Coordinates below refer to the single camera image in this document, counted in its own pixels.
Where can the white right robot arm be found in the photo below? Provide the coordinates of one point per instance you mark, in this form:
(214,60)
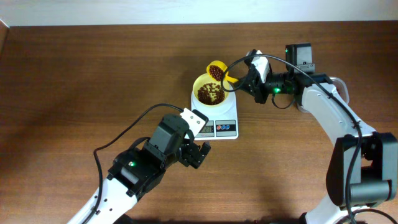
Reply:
(362,172)

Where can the beans in yellow bowl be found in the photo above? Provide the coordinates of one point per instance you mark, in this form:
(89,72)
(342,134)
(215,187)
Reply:
(211,94)

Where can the clear plastic bean container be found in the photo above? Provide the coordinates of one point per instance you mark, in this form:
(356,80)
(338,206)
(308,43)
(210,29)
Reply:
(342,87)

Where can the white digital kitchen scale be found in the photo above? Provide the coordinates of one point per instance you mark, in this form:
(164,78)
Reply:
(223,119)

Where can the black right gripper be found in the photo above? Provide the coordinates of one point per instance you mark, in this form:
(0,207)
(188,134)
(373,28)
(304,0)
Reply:
(252,83)

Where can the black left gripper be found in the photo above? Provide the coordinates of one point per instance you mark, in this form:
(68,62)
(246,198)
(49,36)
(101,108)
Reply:
(186,157)

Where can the red adzuki beans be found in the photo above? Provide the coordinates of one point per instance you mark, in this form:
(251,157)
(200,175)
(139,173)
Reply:
(216,72)

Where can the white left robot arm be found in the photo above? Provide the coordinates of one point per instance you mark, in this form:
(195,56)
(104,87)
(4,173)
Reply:
(139,169)

